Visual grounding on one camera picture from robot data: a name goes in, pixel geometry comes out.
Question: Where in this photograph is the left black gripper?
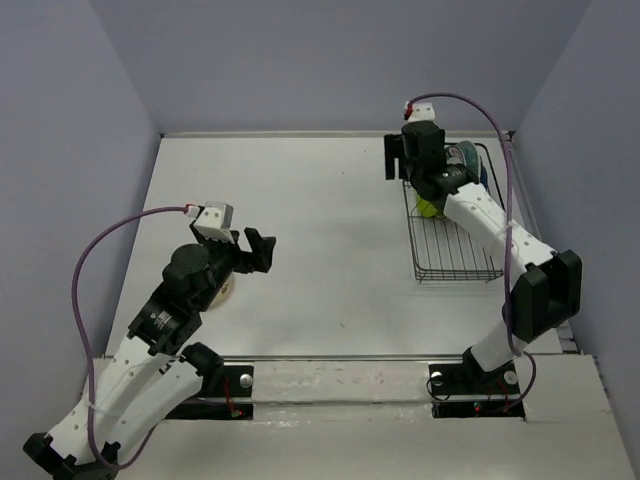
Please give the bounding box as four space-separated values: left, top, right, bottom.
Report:
190 220 275 312

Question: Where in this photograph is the lime green plate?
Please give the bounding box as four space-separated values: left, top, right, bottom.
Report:
416 195 446 220

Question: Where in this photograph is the red and teal floral plate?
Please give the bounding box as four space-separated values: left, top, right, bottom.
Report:
455 140 483 177

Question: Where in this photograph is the dark blue leaf plate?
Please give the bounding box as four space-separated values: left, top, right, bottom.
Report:
478 157 489 190

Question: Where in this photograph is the white green-rimmed plate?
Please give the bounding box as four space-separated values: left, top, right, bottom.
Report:
445 145 464 164

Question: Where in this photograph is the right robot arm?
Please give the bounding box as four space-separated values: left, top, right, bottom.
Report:
383 120 583 392

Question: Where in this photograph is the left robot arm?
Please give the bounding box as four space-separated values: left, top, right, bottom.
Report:
23 228 276 479

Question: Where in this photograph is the cream beige plate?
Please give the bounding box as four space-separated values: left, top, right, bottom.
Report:
208 273 235 310

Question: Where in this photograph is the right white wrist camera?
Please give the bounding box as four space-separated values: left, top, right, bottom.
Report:
404 101 436 122

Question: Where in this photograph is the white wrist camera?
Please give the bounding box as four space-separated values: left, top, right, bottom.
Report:
186 201 234 242
404 101 436 122

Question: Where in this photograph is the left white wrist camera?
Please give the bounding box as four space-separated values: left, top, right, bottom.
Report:
186 201 234 242

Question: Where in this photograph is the black wire dish rack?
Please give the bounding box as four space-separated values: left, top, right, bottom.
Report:
399 142 506 285

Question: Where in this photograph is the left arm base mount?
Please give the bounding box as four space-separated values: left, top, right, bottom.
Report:
165 363 254 421

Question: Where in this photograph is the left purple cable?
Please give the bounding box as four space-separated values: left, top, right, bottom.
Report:
71 204 199 469

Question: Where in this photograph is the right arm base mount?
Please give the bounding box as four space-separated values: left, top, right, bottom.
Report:
426 362 525 419

